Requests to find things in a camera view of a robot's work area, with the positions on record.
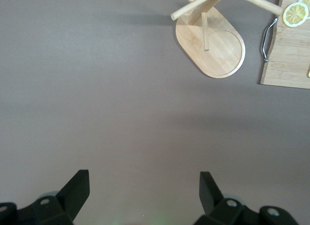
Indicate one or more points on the wooden mug tree rack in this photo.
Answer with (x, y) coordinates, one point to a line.
(220, 55)

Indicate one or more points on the bamboo cutting board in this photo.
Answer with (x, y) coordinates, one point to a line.
(288, 55)

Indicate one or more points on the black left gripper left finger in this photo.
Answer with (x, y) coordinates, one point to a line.
(72, 196)

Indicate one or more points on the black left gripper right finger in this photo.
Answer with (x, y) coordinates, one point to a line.
(210, 198)

